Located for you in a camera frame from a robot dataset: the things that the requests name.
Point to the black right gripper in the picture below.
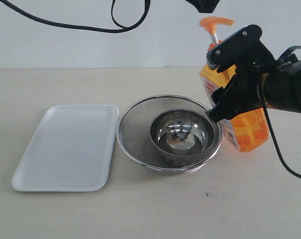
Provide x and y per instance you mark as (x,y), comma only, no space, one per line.
(244,50)

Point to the white rectangular plastic tray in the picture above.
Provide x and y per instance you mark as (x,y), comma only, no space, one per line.
(70,151)

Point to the orange pump soap bottle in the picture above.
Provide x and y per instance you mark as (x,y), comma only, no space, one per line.
(246,131)

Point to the small stainless steel bowl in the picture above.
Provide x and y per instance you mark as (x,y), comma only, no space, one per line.
(181,133)

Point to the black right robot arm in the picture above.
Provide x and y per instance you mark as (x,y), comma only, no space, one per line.
(281,88)

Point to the steel mesh colander bowl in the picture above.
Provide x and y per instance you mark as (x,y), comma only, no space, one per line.
(134,139)

